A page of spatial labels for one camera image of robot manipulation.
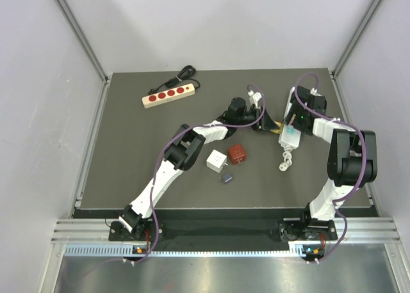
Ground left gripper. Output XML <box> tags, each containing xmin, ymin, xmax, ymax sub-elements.
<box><xmin>235</xmin><ymin>105</ymin><xmax>279</xmax><ymax>131</ymax></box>

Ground black power strip cable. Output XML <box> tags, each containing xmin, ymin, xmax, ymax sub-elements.
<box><xmin>147</xmin><ymin>65</ymin><xmax>202</xmax><ymax>95</ymax></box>

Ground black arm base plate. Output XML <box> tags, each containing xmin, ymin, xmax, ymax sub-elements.
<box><xmin>108</xmin><ymin>219</ymin><xmax>338</xmax><ymax>242</ymax></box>

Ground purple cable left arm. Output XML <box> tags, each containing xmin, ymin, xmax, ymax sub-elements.
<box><xmin>150</xmin><ymin>83</ymin><xmax>267</xmax><ymax>268</ymax></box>

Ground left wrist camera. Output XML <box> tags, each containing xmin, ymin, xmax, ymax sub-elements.
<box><xmin>247</xmin><ymin>86</ymin><xmax>263</xmax><ymax>108</ymax></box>

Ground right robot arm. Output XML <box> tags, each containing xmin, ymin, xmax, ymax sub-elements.
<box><xmin>281</xmin><ymin>86</ymin><xmax>377</xmax><ymax>241</ymax></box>

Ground white cube socket adapter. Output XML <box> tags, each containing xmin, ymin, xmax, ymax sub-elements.
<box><xmin>206</xmin><ymin>149</ymin><xmax>227</xmax><ymax>173</ymax></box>

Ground white coiled strip cable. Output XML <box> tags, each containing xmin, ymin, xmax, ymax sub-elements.
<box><xmin>277</xmin><ymin>144</ymin><xmax>295</xmax><ymax>172</ymax></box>

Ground yellow cube block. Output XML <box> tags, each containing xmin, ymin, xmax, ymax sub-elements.
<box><xmin>270</xmin><ymin>121</ymin><xmax>283</xmax><ymax>134</ymax></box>

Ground white power strip coloured sockets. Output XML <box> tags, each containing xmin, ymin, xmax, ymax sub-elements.
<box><xmin>278</xmin><ymin>87</ymin><xmax>301</xmax><ymax>151</ymax></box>

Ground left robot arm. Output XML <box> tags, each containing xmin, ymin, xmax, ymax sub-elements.
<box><xmin>119</xmin><ymin>90</ymin><xmax>281</xmax><ymax>240</ymax></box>

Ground beige power strip red sockets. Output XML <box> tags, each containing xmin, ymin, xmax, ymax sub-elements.
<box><xmin>142</xmin><ymin>83</ymin><xmax>195</xmax><ymax>108</ymax></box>

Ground slotted grey cable duct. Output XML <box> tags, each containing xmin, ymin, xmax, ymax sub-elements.
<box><xmin>65</xmin><ymin>244</ymin><xmax>306</xmax><ymax>258</ymax></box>

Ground black plug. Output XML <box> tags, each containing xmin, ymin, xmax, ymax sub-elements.
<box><xmin>220</xmin><ymin>173</ymin><xmax>233</xmax><ymax>184</ymax></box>

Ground red patterned plug adapter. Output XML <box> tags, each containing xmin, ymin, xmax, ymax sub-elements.
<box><xmin>227</xmin><ymin>144</ymin><xmax>247</xmax><ymax>165</ymax></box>

